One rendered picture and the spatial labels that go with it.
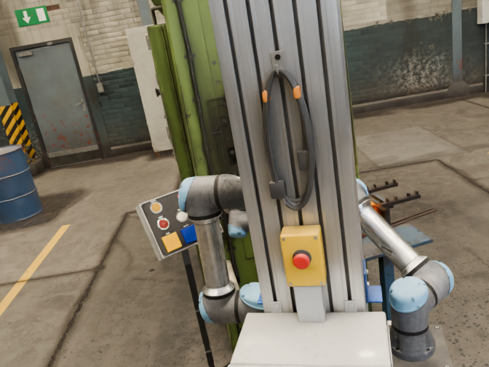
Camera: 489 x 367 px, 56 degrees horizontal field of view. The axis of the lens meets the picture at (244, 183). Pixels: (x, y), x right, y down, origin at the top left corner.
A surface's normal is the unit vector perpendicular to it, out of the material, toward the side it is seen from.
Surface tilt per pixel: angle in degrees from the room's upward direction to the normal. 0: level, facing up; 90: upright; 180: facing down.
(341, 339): 0
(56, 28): 90
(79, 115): 90
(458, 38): 90
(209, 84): 90
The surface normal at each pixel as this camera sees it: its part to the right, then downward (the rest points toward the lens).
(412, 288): -0.26, -0.88
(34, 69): 0.04, 0.33
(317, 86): -0.22, 0.36
